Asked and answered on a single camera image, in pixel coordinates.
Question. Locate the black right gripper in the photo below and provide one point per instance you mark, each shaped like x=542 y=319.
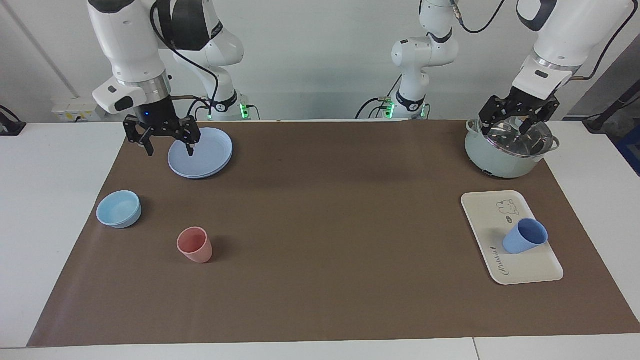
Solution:
x=155 y=112

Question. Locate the light blue bowl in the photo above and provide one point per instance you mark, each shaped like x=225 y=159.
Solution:
x=119 y=210

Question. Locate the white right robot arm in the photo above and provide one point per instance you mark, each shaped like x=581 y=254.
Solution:
x=130 y=45

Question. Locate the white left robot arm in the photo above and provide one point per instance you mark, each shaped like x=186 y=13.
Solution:
x=425 y=52

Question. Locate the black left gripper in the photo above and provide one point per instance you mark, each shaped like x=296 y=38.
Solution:
x=525 y=102

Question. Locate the blue crate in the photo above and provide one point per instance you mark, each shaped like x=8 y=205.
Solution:
x=631 y=150

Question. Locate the pink plastic cup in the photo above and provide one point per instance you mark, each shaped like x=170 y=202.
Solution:
x=197 y=252

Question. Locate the brown table mat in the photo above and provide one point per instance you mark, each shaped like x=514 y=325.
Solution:
x=325 y=280

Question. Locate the black table clamp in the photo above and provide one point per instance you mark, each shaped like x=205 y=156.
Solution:
x=11 y=125

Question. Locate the cream tray with bear print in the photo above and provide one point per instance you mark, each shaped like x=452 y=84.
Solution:
x=492 y=225

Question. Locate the glass pot lid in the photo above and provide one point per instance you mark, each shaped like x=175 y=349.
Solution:
x=505 y=145

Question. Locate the mint green cooking pot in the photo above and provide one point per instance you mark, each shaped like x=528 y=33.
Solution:
x=495 y=165

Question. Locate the white wall conduit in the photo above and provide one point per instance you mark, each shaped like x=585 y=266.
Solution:
x=40 y=45

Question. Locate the blue round plate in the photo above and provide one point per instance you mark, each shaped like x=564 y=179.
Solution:
x=205 y=155

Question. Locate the white wall socket box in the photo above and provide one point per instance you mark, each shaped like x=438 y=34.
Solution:
x=70 y=111

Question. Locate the black stand with pole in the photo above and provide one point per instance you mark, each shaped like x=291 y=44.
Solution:
x=600 y=124

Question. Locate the blue plastic cup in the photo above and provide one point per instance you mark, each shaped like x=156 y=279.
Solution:
x=520 y=242

